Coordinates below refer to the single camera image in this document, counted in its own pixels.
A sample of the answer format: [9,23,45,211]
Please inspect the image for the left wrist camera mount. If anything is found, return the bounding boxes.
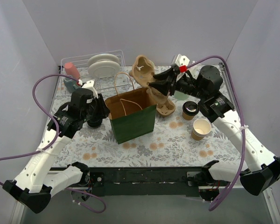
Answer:
[78,79,98,98]

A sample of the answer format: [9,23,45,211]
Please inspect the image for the grey-green mug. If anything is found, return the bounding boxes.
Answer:
[63,77,81,93]

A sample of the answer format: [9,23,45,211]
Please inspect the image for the white wire dish rack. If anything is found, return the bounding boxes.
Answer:
[60,50,130,98]

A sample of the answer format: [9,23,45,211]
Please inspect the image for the front white plate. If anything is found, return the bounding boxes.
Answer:
[88,61,120,78]

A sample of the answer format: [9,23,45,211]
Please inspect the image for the green paper bag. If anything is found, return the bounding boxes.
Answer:
[105,84,156,144]

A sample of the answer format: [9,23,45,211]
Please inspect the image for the pink cup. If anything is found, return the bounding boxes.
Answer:
[64,62,80,79]

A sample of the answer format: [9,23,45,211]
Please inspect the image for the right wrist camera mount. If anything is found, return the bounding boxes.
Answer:
[171,54,195,74]

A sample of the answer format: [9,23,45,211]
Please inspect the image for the green straw holder cup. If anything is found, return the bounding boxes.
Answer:
[174,91,189,100]

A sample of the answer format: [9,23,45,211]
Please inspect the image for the stacked brown paper cups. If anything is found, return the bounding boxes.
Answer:
[191,119,211,140]

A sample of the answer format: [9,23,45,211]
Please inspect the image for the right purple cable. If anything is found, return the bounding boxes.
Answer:
[186,55,247,212]

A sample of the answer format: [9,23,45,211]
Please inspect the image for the black cup lid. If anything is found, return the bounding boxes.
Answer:
[182,101,199,116]

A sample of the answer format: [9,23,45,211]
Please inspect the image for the cardboard cup carrier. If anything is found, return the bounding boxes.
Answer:
[129,55,175,117]

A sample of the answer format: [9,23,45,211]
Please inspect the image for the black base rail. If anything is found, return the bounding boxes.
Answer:
[30,166,224,198]

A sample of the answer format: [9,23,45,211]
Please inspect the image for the white plate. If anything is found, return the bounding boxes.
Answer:
[88,61,120,78]
[87,53,119,67]

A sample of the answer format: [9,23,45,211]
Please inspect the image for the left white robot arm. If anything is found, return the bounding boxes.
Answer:
[2,88,110,214]

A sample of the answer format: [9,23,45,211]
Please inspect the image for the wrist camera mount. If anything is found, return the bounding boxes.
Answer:
[78,79,98,98]
[171,54,195,74]

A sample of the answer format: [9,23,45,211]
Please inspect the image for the floral table mat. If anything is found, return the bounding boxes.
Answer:
[36,64,245,168]

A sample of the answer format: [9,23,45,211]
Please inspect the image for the stacked black lids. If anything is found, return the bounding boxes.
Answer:
[87,119,103,128]

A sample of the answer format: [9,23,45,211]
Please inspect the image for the rear white plate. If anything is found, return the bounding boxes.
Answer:
[87,53,119,67]

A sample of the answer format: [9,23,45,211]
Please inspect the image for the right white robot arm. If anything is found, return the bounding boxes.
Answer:
[148,65,280,196]

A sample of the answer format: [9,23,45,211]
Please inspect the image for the brown paper coffee cup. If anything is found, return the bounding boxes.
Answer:
[182,111,197,120]

